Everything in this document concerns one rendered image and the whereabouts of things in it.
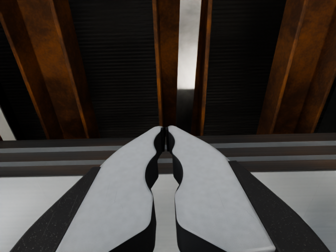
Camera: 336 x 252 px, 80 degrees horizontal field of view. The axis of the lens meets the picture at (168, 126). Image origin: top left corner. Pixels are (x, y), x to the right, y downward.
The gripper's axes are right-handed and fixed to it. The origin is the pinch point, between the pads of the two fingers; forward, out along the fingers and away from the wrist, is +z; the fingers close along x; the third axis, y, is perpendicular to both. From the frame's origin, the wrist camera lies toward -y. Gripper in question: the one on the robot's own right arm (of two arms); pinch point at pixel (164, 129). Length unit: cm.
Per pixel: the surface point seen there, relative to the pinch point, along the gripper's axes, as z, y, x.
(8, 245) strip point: 6.5, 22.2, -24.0
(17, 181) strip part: 6.3, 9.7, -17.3
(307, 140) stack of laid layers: 9.7, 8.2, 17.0
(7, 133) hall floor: 95, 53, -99
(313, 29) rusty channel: 24.5, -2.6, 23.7
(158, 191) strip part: 6.1, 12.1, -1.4
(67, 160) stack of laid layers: 8.2, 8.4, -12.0
